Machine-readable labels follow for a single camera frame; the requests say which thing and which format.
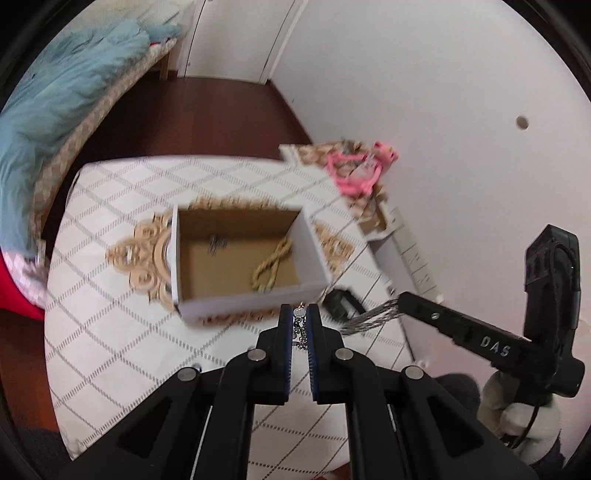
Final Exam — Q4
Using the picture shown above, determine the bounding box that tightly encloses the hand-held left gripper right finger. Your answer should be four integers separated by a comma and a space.
305, 303, 539, 480

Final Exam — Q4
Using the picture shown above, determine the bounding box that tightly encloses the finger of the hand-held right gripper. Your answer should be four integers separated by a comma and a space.
397, 292, 533, 371

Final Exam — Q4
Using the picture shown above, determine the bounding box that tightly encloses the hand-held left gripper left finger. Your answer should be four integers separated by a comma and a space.
74, 303, 296, 480

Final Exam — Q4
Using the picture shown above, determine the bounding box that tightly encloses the silver pendant necklace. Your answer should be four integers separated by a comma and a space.
291, 302, 312, 352

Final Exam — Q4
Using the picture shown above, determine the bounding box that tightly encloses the silver multi-strand chain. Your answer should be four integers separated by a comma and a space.
341, 297, 408, 336

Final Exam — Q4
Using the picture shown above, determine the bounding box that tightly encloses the gold rope chain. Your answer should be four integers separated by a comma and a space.
251, 235, 294, 293

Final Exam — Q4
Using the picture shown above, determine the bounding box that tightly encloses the white cardboard box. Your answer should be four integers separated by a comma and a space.
170, 203, 334, 326

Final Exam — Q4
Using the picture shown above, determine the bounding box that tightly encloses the person's right hand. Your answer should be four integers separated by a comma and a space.
480, 369, 562, 459

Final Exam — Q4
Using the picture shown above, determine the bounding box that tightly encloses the small black pouch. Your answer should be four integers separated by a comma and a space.
322, 287, 366, 322

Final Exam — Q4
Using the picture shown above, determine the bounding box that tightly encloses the white power strip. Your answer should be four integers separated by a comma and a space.
373, 230, 445, 304

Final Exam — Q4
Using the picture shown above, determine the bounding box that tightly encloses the white patterned tablecloth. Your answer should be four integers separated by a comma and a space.
43, 154, 419, 463

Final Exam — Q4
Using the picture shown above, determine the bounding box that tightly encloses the red cloth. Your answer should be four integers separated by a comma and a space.
0, 249, 47, 320

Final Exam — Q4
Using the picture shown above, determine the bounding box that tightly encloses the beige woven bed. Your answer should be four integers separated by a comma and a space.
31, 37, 179, 234

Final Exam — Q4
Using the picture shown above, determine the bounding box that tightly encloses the white door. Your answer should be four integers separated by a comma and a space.
184, 0, 309, 85

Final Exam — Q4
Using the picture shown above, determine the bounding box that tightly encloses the light blue blanket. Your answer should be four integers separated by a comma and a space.
0, 18, 182, 260

